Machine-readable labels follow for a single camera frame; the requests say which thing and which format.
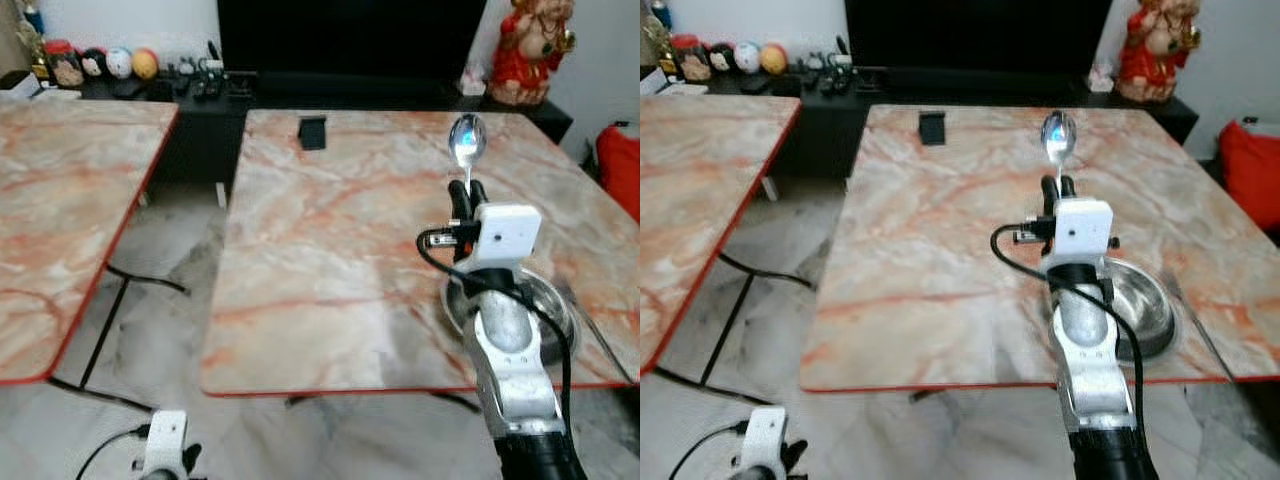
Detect black television screen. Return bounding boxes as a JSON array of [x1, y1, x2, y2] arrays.
[[844, 0, 1114, 75], [216, 0, 489, 83]]

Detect black gadgets on cabinet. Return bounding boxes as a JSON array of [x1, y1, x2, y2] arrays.
[[790, 36, 886, 97], [160, 40, 258, 102]]

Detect stainless steel bowl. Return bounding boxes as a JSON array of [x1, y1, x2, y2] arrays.
[[1050, 257, 1182, 362], [442, 262, 582, 367]]

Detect red cushion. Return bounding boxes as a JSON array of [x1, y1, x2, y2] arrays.
[[596, 121, 641, 224], [1217, 117, 1280, 232]]

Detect red and gold figurine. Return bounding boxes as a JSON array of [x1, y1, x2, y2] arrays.
[[1115, 0, 1202, 105], [486, 0, 578, 108]]

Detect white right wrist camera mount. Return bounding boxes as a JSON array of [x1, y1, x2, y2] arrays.
[[1040, 198, 1117, 269], [468, 203, 543, 272]]

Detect shiny metal spoon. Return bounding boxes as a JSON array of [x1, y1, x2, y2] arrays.
[[447, 113, 489, 193], [1040, 109, 1080, 187]]

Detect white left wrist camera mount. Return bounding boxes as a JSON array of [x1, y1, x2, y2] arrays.
[[741, 405, 790, 478], [140, 409, 190, 479]]

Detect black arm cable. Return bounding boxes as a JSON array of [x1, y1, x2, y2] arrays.
[[668, 420, 751, 480], [990, 222, 1147, 431], [74, 424, 152, 480], [415, 227, 574, 433]]

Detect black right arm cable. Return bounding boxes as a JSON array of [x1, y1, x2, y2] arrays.
[[990, 222, 1147, 431], [415, 227, 574, 433]]

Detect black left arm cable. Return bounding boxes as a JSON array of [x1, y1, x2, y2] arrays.
[[668, 420, 751, 480], [74, 424, 152, 480]]

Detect black metal table leg frame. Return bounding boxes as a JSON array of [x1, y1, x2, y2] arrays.
[[652, 250, 813, 406], [48, 262, 193, 413]]

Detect thin dark metal utensil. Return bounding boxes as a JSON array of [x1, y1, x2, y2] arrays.
[[563, 278, 638, 387], [1168, 273, 1235, 382]]

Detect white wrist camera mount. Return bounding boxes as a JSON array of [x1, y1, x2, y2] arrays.
[[741, 405, 790, 478], [468, 203, 543, 272], [1040, 198, 1117, 269], [140, 409, 190, 479]]

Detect marble red-edged side table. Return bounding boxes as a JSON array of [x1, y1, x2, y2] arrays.
[[0, 96, 182, 387], [640, 92, 802, 377]]

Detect large marble red-edged table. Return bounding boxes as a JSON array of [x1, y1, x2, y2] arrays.
[[798, 102, 1280, 394], [199, 107, 641, 399]]

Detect black low tv cabinet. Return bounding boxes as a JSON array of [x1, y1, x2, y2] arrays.
[[640, 62, 1200, 183], [0, 68, 575, 187]]

